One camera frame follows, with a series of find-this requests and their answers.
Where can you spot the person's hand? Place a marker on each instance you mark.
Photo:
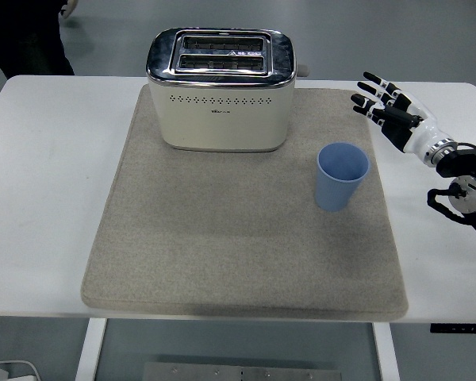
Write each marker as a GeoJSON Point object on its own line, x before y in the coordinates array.
{"type": "Point", "coordinates": [67, 8]}

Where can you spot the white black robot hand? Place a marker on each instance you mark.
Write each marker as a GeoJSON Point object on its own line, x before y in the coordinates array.
{"type": "Point", "coordinates": [420, 127]}

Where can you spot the light blue ribbed cup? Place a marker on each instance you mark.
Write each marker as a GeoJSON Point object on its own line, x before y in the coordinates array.
{"type": "Point", "coordinates": [333, 190]}

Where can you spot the person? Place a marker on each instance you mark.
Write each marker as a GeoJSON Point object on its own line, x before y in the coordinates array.
{"type": "Point", "coordinates": [24, 39]}

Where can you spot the cream two-slot toaster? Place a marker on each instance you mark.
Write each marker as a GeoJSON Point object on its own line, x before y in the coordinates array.
{"type": "Point", "coordinates": [222, 123]}

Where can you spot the black table control panel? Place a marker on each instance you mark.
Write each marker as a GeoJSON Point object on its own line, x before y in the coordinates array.
{"type": "Point", "coordinates": [460, 328]}

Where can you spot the beige felt table mat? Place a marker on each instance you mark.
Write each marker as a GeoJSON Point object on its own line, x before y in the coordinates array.
{"type": "Point", "coordinates": [222, 238]}

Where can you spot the white table leg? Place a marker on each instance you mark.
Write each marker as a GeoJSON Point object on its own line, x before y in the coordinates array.
{"type": "Point", "coordinates": [386, 353]}
{"type": "Point", "coordinates": [89, 353]}

